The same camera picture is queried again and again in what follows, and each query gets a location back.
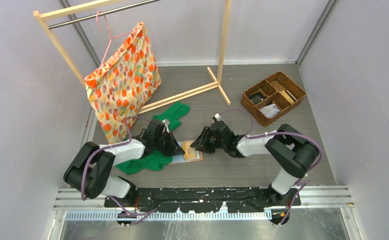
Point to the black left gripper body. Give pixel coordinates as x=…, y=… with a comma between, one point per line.
x=158, y=141

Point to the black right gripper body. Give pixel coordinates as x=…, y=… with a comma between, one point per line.
x=218, y=144

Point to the pink leather card holder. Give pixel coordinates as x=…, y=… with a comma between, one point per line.
x=179, y=159

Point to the orange credit card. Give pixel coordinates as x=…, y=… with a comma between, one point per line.
x=190, y=153

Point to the woven wicker divided basket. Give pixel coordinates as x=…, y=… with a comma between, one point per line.
x=270, y=87

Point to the gold striped credit card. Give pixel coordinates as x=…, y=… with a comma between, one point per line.
x=287, y=96

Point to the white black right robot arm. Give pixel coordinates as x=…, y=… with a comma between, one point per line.
x=296, y=153

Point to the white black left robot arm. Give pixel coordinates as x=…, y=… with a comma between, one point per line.
x=90, y=170

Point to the black card in basket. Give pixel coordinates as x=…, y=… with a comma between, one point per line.
x=257, y=97

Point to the white card in basket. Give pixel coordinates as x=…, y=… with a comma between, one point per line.
x=270, y=111

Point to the green cloth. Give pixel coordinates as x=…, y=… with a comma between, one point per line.
x=157, y=161

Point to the wooden clothes rack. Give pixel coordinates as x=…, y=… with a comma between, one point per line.
x=41, y=18

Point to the floral orange tote bag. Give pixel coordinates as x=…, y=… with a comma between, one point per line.
x=123, y=84

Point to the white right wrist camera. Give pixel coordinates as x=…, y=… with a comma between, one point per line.
x=216, y=117

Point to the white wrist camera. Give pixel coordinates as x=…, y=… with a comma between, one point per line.
x=166, y=128
x=216, y=117

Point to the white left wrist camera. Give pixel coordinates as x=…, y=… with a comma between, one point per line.
x=166, y=128

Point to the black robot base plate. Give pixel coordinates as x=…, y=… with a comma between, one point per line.
x=250, y=199

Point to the aluminium frame rail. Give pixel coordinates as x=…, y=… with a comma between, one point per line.
x=311, y=197

